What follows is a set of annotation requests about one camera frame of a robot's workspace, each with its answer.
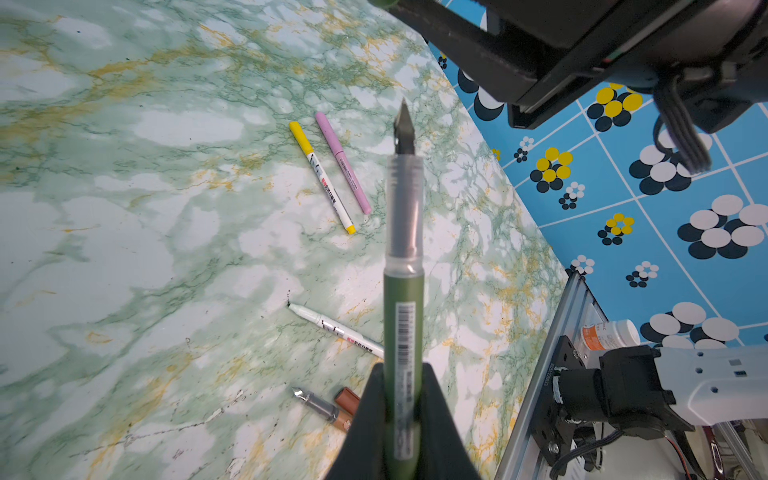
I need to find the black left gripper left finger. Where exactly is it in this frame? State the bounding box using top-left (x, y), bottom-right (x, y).
top-left (325, 363), bottom-right (386, 480)

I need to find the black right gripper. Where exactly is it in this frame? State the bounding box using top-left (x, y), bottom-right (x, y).
top-left (383, 1), bottom-right (767, 129)

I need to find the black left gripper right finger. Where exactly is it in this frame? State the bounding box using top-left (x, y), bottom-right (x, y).
top-left (419, 363), bottom-right (480, 480)

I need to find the dark green pen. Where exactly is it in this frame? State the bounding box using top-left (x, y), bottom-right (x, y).
top-left (383, 102), bottom-right (425, 479)

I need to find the white pen light green end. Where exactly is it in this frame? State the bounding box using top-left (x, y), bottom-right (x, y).
top-left (287, 302), bottom-right (384, 359)

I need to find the pink pen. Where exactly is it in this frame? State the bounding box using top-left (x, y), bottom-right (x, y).
top-left (315, 112), bottom-right (373, 215)

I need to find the white pen yellow end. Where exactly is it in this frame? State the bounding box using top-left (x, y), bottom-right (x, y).
top-left (289, 121), bottom-right (356, 235)

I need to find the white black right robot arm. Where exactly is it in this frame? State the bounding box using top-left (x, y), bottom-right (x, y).
top-left (382, 1), bottom-right (767, 437)

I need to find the small brown cap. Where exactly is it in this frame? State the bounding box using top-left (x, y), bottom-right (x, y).
top-left (334, 387), bottom-right (361, 416)

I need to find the white pill bottle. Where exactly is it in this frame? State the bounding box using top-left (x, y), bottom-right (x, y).
top-left (582, 320), bottom-right (641, 352)

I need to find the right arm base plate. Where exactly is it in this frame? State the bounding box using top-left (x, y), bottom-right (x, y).
top-left (530, 335), bottom-right (603, 466)

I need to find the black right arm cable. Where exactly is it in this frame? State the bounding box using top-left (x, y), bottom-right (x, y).
top-left (650, 71), bottom-right (715, 176)

